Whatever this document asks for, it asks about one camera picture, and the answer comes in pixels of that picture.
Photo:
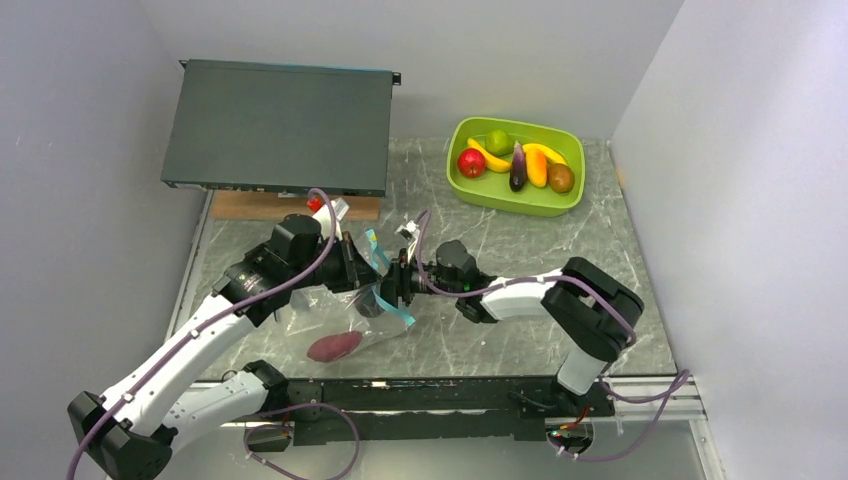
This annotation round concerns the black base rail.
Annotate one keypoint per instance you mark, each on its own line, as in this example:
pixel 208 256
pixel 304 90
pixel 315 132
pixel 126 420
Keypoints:
pixel 523 408

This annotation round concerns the green plastic bin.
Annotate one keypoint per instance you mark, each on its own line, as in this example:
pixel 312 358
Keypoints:
pixel 492 190

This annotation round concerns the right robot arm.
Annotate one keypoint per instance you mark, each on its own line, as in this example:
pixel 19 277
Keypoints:
pixel 597 312

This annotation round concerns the aluminium frame rail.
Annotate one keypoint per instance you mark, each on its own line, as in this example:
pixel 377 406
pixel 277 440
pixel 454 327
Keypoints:
pixel 634 399

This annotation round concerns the wooden block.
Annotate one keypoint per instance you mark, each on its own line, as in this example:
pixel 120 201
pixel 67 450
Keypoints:
pixel 258 206

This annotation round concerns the purple eggplant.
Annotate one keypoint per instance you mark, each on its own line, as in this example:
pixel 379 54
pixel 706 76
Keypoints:
pixel 518 177

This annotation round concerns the green lime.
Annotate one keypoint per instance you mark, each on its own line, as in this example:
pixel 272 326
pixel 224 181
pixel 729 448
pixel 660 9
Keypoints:
pixel 498 143

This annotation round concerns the clear zip top bag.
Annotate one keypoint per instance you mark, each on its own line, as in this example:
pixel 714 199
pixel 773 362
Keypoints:
pixel 316 312

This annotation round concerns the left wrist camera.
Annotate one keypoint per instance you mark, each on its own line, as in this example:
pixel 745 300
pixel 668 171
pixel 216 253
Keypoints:
pixel 329 217

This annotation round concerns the red apple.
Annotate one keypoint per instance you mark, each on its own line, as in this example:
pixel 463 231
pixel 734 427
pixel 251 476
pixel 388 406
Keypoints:
pixel 471 163

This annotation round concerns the dark plum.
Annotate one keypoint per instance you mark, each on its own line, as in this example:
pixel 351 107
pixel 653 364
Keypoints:
pixel 367 306

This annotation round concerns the yellow banana behind mango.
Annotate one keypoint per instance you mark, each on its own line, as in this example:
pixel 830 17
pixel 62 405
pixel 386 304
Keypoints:
pixel 550 154

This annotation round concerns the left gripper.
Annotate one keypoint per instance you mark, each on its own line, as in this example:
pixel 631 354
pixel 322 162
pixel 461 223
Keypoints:
pixel 356 273

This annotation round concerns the purple sweet potato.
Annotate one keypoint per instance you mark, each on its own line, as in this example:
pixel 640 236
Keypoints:
pixel 334 347

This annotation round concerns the orange yellow mango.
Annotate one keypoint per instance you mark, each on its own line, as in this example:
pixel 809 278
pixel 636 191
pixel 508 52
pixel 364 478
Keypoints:
pixel 536 166

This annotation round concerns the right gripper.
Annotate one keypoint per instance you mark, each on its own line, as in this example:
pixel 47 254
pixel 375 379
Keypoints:
pixel 398 281

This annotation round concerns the brown kiwi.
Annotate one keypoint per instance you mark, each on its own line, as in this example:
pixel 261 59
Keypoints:
pixel 560 178

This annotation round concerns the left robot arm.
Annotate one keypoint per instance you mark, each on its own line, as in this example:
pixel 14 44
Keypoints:
pixel 132 429

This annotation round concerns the dark grey rack box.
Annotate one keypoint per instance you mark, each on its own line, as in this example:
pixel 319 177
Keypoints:
pixel 281 128

